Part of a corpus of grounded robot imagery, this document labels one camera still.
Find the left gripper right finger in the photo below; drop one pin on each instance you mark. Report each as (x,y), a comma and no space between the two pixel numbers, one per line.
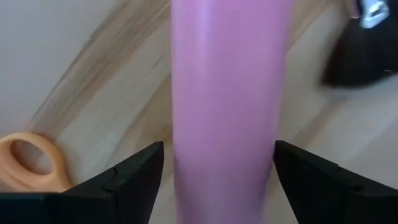
(326,199)

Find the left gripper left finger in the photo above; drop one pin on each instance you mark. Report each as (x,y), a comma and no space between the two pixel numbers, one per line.
(124,193)

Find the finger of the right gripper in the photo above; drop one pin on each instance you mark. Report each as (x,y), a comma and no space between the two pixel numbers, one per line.
(367,59)

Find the pink paint bottle white cap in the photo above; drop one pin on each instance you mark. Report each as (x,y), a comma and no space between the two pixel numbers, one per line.
(230,93)

